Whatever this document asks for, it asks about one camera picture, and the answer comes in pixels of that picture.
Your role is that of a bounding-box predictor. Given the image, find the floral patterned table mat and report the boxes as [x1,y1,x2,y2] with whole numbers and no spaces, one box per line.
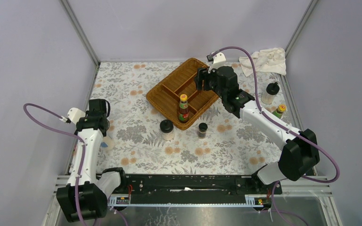
[91,62,281,175]

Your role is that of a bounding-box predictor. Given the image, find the white crumpled cloth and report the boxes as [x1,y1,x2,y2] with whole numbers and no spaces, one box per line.
[239,48,287,77]

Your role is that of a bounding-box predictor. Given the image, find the brown wicker divided basket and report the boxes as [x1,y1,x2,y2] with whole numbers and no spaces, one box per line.
[147,58,219,130]

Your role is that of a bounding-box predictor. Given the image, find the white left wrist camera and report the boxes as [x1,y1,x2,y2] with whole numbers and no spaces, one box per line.
[59,107,86,125]

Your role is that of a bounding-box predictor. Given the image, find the green sauce bottle yellow cap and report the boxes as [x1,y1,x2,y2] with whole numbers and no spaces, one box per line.
[272,104,287,119]

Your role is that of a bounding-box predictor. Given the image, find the red sauce bottle yellow cap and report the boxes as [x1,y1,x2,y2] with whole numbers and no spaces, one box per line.
[178,94,189,122]

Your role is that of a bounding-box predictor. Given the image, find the silver lid jar blue label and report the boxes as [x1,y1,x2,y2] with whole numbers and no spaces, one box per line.
[100,136,115,151]

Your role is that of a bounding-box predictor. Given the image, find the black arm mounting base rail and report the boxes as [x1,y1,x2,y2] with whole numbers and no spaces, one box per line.
[109,174,282,207]

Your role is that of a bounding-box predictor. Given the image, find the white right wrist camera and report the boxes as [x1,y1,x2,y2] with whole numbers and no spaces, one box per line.
[206,52,226,73]

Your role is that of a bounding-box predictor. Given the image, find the small pepper jar black cap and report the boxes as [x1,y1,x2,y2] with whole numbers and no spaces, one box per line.
[197,122,208,139]

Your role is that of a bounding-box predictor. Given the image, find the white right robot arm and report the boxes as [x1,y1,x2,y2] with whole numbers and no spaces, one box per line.
[194,66,320,194]

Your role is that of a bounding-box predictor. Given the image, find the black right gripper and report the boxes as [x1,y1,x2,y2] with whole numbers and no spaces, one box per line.
[193,66,226,99]

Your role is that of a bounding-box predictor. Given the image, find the white bottle black cap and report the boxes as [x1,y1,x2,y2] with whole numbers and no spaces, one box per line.
[261,82,280,105]

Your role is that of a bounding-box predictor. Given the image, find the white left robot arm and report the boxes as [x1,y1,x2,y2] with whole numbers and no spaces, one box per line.
[56,99,127,223]

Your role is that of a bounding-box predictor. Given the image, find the white jar wide black lid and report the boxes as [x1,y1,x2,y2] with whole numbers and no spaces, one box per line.
[159,119,174,141]

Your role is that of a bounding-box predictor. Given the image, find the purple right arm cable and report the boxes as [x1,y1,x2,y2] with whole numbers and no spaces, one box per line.
[206,46,341,226]

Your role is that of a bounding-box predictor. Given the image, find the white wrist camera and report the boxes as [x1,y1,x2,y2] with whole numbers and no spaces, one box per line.
[59,107,86,125]
[206,52,226,73]

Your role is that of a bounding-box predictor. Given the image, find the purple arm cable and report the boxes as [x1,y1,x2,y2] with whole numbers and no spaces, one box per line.
[23,103,104,226]
[206,46,341,226]

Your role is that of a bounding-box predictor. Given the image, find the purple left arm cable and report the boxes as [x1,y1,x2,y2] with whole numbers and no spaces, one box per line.
[23,103,104,226]

